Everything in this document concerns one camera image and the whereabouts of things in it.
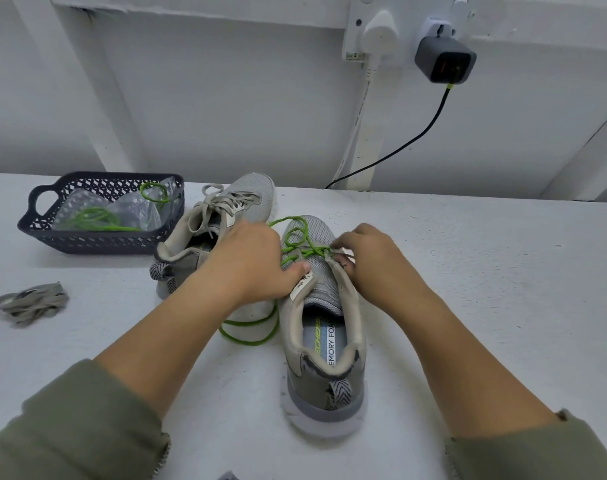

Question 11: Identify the dark plastic lattice basket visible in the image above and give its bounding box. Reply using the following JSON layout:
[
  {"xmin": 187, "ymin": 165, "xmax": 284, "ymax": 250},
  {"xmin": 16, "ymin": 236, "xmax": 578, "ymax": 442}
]
[{"xmin": 17, "ymin": 171, "xmax": 185, "ymax": 256}]

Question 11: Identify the gray sneaker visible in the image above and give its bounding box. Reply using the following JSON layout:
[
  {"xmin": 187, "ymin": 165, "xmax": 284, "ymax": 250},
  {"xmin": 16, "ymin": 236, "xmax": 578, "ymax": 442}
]
[
  {"xmin": 278, "ymin": 215, "xmax": 369, "ymax": 440},
  {"xmin": 149, "ymin": 173, "xmax": 277, "ymax": 324}
]

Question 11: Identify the white wall socket plate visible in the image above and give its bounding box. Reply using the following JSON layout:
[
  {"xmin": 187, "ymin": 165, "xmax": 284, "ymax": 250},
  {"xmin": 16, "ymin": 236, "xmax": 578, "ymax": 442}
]
[{"xmin": 342, "ymin": 0, "xmax": 475, "ymax": 62}]

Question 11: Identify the white cable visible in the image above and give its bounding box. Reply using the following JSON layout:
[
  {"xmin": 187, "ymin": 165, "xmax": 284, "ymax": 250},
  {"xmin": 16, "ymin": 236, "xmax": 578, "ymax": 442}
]
[{"xmin": 334, "ymin": 55, "xmax": 377, "ymax": 188}]

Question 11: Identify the beige shoelace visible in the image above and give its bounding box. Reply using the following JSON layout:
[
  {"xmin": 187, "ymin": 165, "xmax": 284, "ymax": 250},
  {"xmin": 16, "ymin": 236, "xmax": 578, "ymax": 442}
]
[
  {"xmin": 188, "ymin": 185, "xmax": 265, "ymax": 236},
  {"xmin": 0, "ymin": 281, "xmax": 71, "ymax": 328}
]

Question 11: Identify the person's left hand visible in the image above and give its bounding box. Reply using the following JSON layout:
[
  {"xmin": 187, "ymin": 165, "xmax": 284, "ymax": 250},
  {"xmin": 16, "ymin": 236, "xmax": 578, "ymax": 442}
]
[{"xmin": 195, "ymin": 221, "xmax": 312, "ymax": 312}]

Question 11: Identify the clear plastic bag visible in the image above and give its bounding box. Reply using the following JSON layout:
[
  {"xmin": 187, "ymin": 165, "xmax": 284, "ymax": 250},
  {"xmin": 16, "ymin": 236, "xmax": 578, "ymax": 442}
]
[{"xmin": 51, "ymin": 183, "xmax": 181, "ymax": 234}]

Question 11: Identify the white plug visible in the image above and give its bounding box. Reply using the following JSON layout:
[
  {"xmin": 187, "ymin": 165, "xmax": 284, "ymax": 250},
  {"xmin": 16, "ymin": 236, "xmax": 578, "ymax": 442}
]
[{"xmin": 362, "ymin": 9, "xmax": 401, "ymax": 56}]

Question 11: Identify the person's right forearm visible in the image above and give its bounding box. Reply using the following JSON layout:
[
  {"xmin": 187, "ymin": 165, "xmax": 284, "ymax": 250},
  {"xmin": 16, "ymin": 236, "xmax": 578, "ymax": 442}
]
[{"xmin": 404, "ymin": 289, "xmax": 607, "ymax": 480}]

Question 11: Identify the gray charger adapter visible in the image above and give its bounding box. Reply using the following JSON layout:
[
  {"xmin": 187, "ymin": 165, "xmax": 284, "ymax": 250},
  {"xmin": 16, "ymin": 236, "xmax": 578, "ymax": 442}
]
[{"xmin": 414, "ymin": 35, "xmax": 478, "ymax": 86}]

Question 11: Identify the person's left forearm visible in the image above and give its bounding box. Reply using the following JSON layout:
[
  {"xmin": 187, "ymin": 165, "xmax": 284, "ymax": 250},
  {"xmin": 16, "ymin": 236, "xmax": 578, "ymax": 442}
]
[{"xmin": 0, "ymin": 283, "xmax": 247, "ymax": 480}]

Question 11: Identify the green shoelace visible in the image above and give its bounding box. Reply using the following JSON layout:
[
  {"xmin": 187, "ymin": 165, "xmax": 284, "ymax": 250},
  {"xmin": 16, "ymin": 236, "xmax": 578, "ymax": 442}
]
[
  {"xmin": 218, "ymin": 215, "xmax": 357, "ymax": 346},
  {"xmin": 68, "ymin": 179, "xmax": 175, "ymax": 234}
]

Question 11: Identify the black cable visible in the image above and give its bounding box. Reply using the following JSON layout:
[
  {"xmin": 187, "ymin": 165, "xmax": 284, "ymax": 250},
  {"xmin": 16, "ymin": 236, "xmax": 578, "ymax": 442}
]
[{"xmin": 326, "ymin": 83, "xmax": 455, "ymax": 190}]

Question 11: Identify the person's right hand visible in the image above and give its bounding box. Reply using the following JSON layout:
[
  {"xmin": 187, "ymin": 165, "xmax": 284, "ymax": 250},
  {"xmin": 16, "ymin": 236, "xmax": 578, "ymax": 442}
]
[{"xmin": 330, "ymin": 223, "xmax": 441, "ymax": 318}]

